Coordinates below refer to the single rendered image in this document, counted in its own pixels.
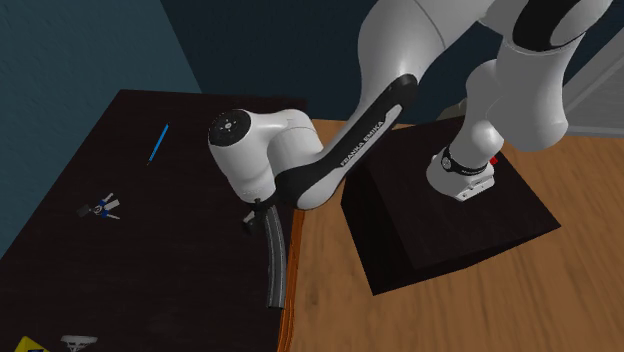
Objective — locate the blue pen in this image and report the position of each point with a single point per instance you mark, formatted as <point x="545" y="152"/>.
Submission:
<point x="158" y="144"/>

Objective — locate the bunch of keys, blue heads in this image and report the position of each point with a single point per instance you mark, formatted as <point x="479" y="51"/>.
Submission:
<point x="100" y="208"/>

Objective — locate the long curved black strip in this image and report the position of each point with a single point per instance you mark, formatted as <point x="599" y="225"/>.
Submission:
<point x="279" y="263"/>

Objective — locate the dark wooden table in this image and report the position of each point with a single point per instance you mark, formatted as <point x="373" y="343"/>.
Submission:
<point x="161" y="263"/>

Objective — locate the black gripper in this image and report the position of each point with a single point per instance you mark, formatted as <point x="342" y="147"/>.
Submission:
<point x="259" y="208"/>

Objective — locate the yellow box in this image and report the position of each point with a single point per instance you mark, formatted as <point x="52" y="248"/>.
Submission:
<point x="28" y="345"/>

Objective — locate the white round object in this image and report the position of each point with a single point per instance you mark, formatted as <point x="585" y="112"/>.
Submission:
<point x="78" y="342"/>

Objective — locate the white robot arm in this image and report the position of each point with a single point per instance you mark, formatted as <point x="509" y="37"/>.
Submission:
<point x="400" y="53"/>

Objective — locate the dark robot stand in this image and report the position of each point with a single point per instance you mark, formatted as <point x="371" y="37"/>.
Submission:
<point x="429" y="229"/>

